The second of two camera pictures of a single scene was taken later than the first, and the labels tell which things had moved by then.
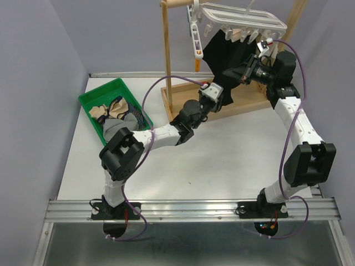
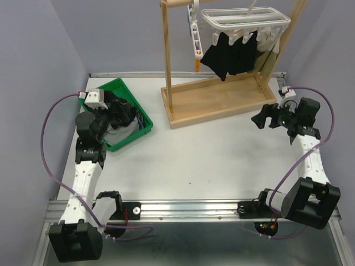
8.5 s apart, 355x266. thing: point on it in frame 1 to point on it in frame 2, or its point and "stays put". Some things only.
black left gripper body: [206, 106] to [104, 118]
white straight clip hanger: [195, 29] stays put
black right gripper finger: [239, 72] to [260, 118]
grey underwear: [111, 126] stays put
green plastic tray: [103, 95] stays put
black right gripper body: [259, 73] to [282, 116]
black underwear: [221, 55] to [122, 113]
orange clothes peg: [197, 65] stays put
